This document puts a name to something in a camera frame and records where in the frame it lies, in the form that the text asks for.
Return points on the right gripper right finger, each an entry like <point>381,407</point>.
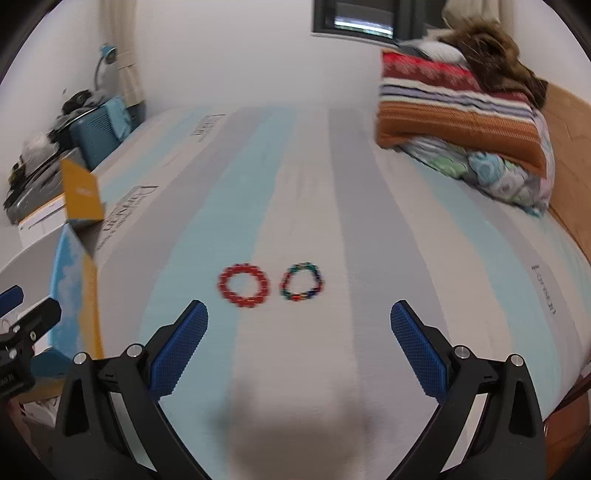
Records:
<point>509,440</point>

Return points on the beige curtain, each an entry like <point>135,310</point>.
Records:
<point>458,13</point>
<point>120,21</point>

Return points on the floral patterned pillow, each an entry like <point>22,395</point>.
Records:
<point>493,175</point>

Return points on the dark framed window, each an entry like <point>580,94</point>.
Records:
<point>384,21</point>

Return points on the dark clothes pile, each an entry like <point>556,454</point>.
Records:
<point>79,103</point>

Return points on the striped bed sheet mattress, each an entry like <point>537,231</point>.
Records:
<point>299,233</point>

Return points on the striped orange red pillow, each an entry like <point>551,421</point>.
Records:
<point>420,97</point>

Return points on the brown fuzzy blanket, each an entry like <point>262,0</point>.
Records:
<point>494,59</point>

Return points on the blue desk lamp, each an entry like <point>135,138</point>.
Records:
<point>108,56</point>

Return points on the wooden headboard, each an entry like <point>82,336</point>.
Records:
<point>569,121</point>

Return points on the blue yellow cardboard box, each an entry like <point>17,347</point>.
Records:
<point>55,264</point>

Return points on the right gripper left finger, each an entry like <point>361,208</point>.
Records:
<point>110,424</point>

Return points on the white plastic bag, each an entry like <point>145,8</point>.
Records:
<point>37,148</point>

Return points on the white pillow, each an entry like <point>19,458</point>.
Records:
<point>437,51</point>

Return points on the grey suitcase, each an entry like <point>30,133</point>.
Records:
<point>40,186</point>

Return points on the teal suitcase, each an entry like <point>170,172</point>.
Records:
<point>97,133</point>

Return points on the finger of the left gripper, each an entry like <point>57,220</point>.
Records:
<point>10,299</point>
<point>22,336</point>

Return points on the right beige curtain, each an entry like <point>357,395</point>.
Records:
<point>458,13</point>

